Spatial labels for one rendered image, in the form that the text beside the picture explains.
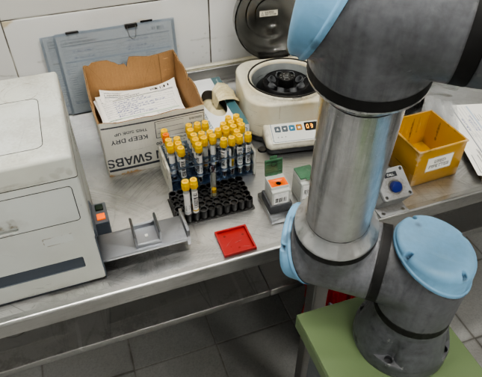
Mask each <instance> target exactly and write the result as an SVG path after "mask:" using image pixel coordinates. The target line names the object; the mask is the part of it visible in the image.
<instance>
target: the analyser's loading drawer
mask: <svg viewBox="0 0 482 377"><path fill-rule="evenodd" d="M152 217H153V220H151V221H145V222H142V223H139V224H132V220H131V219H130V218H129V223H130V226H131V227H130V228H127V229H124V230H118V231H115V232H111V233H106V234H102V235H99V236H98V237H96V238H97V241H98V244H99V249H100V251H101V255H102V259H103V262H104V263H105V262H108V261H112V260H117V259H119V258H123V257H128V256H131V255H135V254H139V253H143V252H146V251H151V250H154V249H157V248H163V247H165V246H168V245H174V244H177V243H180V242H185V241H187V243H188V244H189V245H190V244H191V235H190V230H189V227H188V224H187V221H186V220H185V217H184V214H183V212H182V209H181V208H179V215H178V216H175V217H172V218H166V219H163V220H160V221H158V220H157V218H156V215H155V213H154V212H153V213H152ZM147 233H148V236H147V237H145V234H147Z"/></svg>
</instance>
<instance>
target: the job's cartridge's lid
mask: <svg viewBox="0 0 482 377"><path fill-rule="evenodd" d="M281 173H282V157H280V158H277V155H275V156H270V160H266V161H265V176H266V177H267V176H274V175H277V174H281Z"/></svg>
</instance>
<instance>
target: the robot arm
mask: <svg viewBox="0 0 482 377"><path fill-rule="evenodd" d="M287 48H288V52H289V54H290V55H292V56H295V57H298V59H299V60H301V61H305V60H306V59H307V62H306V72H307V76H308V80H309V82H310V84H311V86H312V87H313V89H314V90H315V92H316V93H317V94H318V95H319V103H318V116H317V123H316V129H315V142H314V149H313V156H312V168H311V174H310V182H309V195H308V197H306V198H305V199H304V200H303V201H302V202H297V203H294V204H293V205H292V206H291V208H290V210H289V211H288V214H287V216H286V218H285V223H284V225H283V229H282V236H281V241H280V243H281V247H280V250H279V261H280V266H281V269H282V271H283V273H284V274H285V275H286V276H287V277H289V278H293V279H295V280H298V281H299V282H301V283H304V284H312V285H316V286H320V287H323V288H326V289H331V290H334V291H336V292H342V293H344V294H348V295H352V296H355V297H358V298H363V299H365V300H364V302H363V303H362V304H361V305H360V306H359V308H358V310H357V312H356V315H355V318H354V321H353V338H354V342H355V344H356V347H357V348H358V350H359V352H360V353H361V355H362V356H363V357H364V359H366V360H367V362H369V363H370V365H372V366H373V367H374V368H376V369H377V370H379V371H381V372H382V373H384V374H387V375H388V376H391V377H428V376H431V375H433V374H434V373H435V372H436V371H437V370H438V369H439V368H440V367H441V366H442V364H443V362H444V361H445V359H446V357H447V355H448V350H449V346H450V334H449V325H450V323H451V321H452V319H453V318H454V315H455V313H456V312H457V310H458V308H459V306H460V304H461V302H462V300H463V299H464V297H465V295H467V294H468V293H469V291H470V289H471V287H472V281H473V278H474V276H475V274H476V271H477V267H478V261H477V257H476V253H475V250H474V248H473V247H472V245H471V243H470V242H469V240H468V239H466V238H465V237H464V236H463V235H462V233H461V232H460V231H459V230H458V229H456V228H455V227H453V226H452V225H450V224H449V223H447V222H445V221H443V220H440V219H438V218H434V217H431V216H427V215H414V216H413V217H412V218H411V217H407V218H405V219H404V220H402V221H401V222H400V223H398V224H397V226H396V225H393V224H387V223H384V222H381V221H379V220H378V217H377V213H376V212H375V210H374V208H375V206H376V203H377V199H378V196H379V193H380V190H381V187H382V184H383V180H384V177H385V175H386V170H387V168H388V165H389V161H390V158H391V155H392V151H393V149H394V146H395V142H396V139H397V136H398V132H399V129H400V127H401V123H402V120H403V117H404V113H405V111H406V110H407V109H408V108H411V107H413V106H414V105H416V104H417V103H419V102H421V101H422V100H423V99H424V98H425V97H426V95H427V93H428V92H429V90H430V88H431V85H432V84H433V82H438V83H443V84H447V85H454V86H459V87H467V88H474V89H481V90H482V0H296V1H295V4H294V9H293V13H292V17H291V23H290V27H289V31H288V42H287Z"/></svg>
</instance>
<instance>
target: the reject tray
mask: <svg viewBox="0 0 482 377"><path fill-rule="evenodd" d="M214 235H215V237H216V239H217V242H218V244H219V246H220V249H221V250H222V252H223V255H224V257H225V258H227V257H232V256H235V255H238V254H243V253H246V252H248V251H254V250H256V249H257V246H256V244H255V242H254V241H253V238H252V236H251V235H250V232H249V230H248V229H247V226H246V224H242V225H239V226H236V227H230V228H227V229H225V230H219V231H216V232H214Z"/></svg>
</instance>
